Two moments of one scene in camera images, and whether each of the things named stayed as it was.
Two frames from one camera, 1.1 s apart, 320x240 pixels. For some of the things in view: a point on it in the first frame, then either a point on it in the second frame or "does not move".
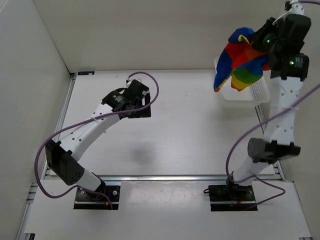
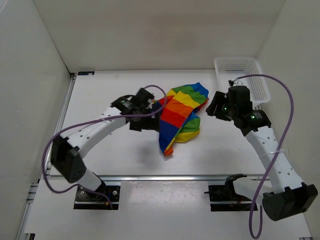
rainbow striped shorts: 238,61 -> 179,120
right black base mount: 231,197 does not move
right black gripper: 267,27 -> 218,99
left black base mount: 85,200 does not move
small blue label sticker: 86,73 does not move
